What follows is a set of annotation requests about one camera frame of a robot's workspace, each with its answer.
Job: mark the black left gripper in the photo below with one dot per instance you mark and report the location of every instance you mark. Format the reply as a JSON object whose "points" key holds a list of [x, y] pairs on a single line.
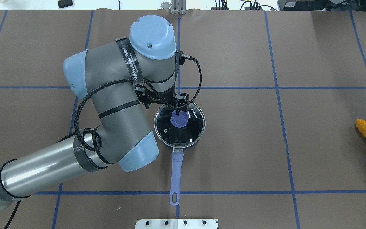
{"points": [[155, 97]]}

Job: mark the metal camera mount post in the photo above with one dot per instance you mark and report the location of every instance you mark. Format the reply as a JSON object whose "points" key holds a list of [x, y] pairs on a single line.
{"points": [[178, 7]]}

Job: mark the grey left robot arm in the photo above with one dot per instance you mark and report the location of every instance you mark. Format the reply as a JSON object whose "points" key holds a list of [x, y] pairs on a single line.
{"points": [[112, 82]]}

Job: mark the black device on desk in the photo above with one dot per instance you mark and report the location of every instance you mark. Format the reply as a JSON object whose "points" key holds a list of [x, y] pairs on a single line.
{"points": [[64, 3]]}

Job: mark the black monitor base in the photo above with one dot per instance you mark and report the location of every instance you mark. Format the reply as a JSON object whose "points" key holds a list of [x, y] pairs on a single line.
{"points": [[320, 5]]}

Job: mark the black pot purple handle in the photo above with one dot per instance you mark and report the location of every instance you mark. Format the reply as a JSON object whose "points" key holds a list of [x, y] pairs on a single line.
{"points": [[177, 161]]}

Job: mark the metal plate with bolts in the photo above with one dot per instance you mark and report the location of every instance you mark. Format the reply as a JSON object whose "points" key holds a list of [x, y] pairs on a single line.
{"points": [[177, 224]]}

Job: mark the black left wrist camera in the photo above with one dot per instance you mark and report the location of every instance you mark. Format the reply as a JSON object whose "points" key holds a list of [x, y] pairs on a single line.
{"points": [[179, 60]]}

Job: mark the glass pot lid purple knob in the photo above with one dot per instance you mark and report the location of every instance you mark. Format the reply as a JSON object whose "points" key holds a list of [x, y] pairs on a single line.
{"points": [[181, 129]]}

